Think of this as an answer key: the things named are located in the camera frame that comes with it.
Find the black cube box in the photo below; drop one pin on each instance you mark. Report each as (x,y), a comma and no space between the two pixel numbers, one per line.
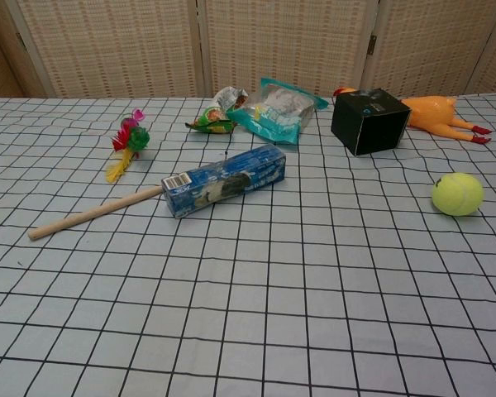
(372,124)

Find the orange rubber chicken toy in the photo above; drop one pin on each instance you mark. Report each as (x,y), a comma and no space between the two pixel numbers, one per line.
(432,113)

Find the checked light blue tablecloth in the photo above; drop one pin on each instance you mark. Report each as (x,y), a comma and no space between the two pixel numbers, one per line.
(248,289)

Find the wooden round stick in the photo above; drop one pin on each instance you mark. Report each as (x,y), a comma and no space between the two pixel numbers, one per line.
(95,211)

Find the teal clear snack bag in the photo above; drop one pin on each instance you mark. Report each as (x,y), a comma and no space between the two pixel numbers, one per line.
(273,118)

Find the green crumpled snack bag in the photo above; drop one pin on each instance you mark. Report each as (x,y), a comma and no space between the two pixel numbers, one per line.
(211,120)

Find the beige woven folding screen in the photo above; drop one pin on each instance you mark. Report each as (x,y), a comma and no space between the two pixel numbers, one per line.
(120,45)

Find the yellow tennis ball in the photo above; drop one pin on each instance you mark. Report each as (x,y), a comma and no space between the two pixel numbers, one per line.
(457,194)

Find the long blue carton box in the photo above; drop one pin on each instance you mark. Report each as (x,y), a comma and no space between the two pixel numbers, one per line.
(227,178)

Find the colourful feather toy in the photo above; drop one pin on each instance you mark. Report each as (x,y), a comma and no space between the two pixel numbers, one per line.
(135,138)

